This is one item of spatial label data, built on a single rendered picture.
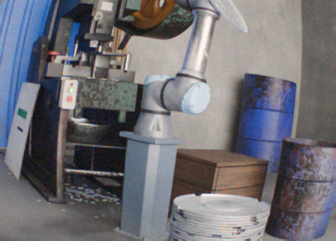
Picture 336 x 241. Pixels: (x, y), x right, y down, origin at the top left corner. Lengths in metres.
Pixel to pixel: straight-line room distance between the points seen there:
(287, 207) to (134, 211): 0.70
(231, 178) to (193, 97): 0.56
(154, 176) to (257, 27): 3.39
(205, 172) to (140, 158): 0.40
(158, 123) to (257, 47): 3.25
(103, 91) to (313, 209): 1.25
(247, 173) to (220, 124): 2.45
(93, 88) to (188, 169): 0.60
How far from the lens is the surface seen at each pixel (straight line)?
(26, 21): 3.57
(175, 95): 1.74
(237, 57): 4.73
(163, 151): 1.81
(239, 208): 1.27
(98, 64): 2.40
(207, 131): 4.53
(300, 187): 2.00
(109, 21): 2.50
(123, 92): 2.41
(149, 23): 2.72
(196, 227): 1.19
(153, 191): 1.81
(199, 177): 2.14
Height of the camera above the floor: 0.63
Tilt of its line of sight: 3 degrees down
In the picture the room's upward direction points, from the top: 7 degrees clockwise
